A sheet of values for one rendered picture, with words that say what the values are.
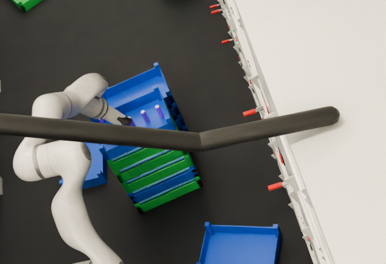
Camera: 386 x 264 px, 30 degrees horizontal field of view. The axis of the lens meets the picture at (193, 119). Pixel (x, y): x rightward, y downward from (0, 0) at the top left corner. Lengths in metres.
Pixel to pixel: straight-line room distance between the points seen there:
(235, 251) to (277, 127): 2.03
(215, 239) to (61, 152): 1.05
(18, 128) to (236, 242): 2.16
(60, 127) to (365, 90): 0.40
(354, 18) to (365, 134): 0.21
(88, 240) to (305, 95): 1.30
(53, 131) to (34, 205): 2.58
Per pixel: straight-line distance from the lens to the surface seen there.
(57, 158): 2.10
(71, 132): 0.84
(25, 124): 0.83
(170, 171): 2.98
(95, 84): 2.44
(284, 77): 1.00
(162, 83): 3.23
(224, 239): 2.95
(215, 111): 3.36
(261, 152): 3.15
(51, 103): 2.18
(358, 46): 1.02
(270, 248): 2.89
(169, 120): 2.77
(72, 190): 2.12
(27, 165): 2.14
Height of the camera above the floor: 2.49
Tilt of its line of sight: 48 degrees down
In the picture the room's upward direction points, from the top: 24 degrees counter-clockwise
